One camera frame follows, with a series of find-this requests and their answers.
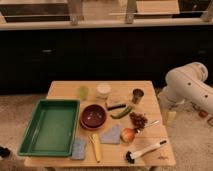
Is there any red yellow apple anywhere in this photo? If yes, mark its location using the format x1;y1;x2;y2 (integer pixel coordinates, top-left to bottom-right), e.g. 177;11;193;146
121;128;135;143

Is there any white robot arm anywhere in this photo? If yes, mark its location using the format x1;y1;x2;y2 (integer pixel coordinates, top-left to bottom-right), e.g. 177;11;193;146
158;62;213;115

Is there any white plastic cup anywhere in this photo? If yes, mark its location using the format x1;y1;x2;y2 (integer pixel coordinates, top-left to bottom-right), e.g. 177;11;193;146
97;83;111;99

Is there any green plastic cup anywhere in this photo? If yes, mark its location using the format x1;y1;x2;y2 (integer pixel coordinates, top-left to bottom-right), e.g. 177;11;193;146
78;86;89;100

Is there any metal cup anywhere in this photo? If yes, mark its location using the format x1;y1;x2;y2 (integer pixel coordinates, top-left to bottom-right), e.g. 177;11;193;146
132;89;144;104

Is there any black brown eraser block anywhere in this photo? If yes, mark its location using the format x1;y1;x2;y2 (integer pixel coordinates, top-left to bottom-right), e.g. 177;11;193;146
106;100;126;111

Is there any green pepper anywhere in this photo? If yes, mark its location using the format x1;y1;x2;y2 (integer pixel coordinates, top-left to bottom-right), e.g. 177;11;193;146
110;106;133;119

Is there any dark red bowl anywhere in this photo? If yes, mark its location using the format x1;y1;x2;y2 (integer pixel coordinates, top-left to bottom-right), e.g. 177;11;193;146
80;104;107;130

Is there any wooden table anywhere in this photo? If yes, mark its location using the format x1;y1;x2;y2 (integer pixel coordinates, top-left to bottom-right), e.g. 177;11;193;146
25;81;176;168

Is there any bunch of dark grapes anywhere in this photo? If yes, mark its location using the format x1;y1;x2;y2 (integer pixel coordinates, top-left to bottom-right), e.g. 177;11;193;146
130;112;148;130

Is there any grey folded cloth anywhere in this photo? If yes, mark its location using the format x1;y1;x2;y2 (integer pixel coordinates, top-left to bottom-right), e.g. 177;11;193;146
100;124;121;144

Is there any yellow banana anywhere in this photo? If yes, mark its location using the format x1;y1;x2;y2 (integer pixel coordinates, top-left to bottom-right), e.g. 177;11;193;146
89;134;102;162

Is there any metal spoon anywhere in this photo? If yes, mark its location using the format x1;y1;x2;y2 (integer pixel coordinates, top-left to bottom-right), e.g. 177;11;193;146
134;120;160;133

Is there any blue grey sponge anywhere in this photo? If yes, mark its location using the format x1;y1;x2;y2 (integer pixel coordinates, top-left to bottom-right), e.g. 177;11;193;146
71;138;86;160

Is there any green plastic tray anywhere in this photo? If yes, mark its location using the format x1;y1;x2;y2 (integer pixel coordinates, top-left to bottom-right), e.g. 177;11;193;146
17;99;80;157

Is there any white black dish brush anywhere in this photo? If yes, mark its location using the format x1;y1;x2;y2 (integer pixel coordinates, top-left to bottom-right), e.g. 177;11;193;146
125;140;167;164

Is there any dark cabinet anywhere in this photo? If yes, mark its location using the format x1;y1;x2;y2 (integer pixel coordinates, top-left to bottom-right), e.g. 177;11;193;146
0;26;213;94

